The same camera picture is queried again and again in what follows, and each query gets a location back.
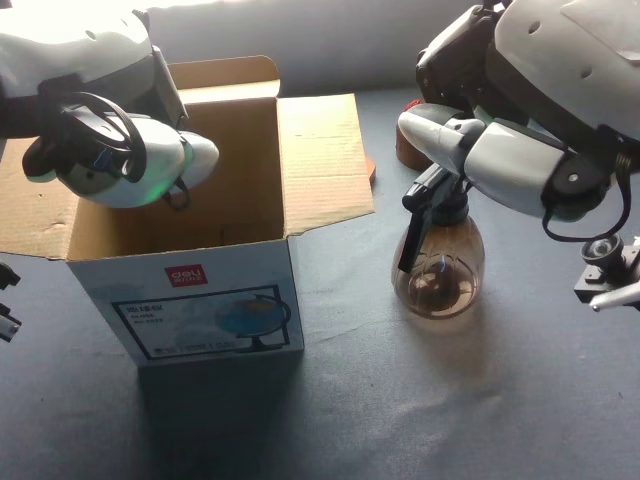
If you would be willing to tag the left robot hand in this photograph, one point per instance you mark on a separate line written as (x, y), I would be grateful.
(115, 50)

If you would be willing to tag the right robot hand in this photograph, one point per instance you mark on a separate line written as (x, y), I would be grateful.
(560, 55)

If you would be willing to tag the open cardboard box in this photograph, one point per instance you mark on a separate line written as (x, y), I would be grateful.
(210, 310)

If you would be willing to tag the toy chocolate cake with strawberry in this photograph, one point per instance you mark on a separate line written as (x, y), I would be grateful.
(407, 152)

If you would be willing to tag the orange hexagon block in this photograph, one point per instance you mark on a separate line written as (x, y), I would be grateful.
(371, 172)

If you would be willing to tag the grey table cloth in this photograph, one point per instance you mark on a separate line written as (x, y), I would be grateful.
(450, 400)

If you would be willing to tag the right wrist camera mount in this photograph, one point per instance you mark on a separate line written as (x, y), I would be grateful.
(600, 272)

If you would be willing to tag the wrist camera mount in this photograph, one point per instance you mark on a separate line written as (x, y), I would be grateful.
(600, 272)
(6, 327)

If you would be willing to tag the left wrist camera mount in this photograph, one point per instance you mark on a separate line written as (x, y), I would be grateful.
(6, 327)

